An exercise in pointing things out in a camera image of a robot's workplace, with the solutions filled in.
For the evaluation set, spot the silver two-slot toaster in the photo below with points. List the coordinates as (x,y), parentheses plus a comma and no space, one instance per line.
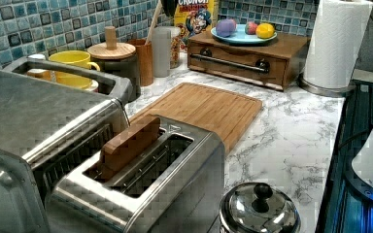
(174,186)

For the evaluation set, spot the stainless toaster oven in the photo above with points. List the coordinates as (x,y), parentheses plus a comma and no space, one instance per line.
(47,129)

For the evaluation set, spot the bamboo cutting board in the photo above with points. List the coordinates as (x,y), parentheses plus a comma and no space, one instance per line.
(224,112)

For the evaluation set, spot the brown wooden utensil cup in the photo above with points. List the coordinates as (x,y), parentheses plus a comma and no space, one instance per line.
(144,53)

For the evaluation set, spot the brown toast slice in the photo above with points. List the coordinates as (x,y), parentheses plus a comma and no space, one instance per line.
(127,145)

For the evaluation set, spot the frosted plastic cup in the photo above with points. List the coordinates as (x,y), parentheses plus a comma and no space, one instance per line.
(161,40)

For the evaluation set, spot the clear cereal jar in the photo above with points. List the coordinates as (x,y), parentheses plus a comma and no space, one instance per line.
(175,45)

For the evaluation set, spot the black canister with wooden lid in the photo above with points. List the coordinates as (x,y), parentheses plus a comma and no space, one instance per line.
(117,58)

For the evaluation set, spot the light blue plate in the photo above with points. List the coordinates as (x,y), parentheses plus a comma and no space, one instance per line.
(239,37)

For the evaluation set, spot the purple plush fruit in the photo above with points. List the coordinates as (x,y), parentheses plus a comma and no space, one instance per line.
(226,27)

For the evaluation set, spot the yellow cereal box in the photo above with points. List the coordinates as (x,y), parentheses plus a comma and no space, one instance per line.
(194,17)

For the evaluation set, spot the wooden drawer box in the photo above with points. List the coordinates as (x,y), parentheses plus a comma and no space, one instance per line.
(275,63)

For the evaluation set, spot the red plush strawberry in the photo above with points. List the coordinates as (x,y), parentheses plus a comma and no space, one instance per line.
(250,28)

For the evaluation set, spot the steel pot lid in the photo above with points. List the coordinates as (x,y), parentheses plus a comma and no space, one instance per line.
(257,208)

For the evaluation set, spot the yellow plush pepper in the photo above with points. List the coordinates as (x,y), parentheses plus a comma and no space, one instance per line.
(265,31)

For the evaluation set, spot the yellow ceramic mug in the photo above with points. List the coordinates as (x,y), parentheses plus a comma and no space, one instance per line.
(74,62)

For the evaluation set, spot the white paper towel roll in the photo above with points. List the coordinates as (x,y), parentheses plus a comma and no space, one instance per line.
(333,51)

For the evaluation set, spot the wooden spoon handle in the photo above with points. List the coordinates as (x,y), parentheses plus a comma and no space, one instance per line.
(156,14)

